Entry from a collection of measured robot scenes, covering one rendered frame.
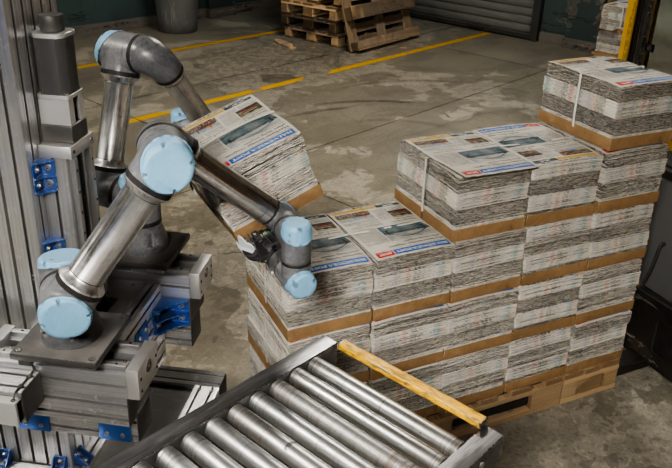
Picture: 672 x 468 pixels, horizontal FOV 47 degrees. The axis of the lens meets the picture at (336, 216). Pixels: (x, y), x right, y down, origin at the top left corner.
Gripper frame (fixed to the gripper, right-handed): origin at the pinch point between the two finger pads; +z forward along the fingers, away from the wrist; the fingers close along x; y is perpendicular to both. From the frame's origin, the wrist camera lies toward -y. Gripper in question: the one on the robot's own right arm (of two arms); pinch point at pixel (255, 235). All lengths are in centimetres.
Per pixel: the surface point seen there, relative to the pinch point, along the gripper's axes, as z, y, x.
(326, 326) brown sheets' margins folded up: -6.2, -37.7, -7.2
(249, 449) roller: -65, -5, 30
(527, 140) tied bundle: 13, -29, -103
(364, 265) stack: -6.8, -24.2, -25.2
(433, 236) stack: 0, -34, -53
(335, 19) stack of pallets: 573, -174, -269
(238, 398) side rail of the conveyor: -48, -6, 27
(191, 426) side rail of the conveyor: -53, -2, 39
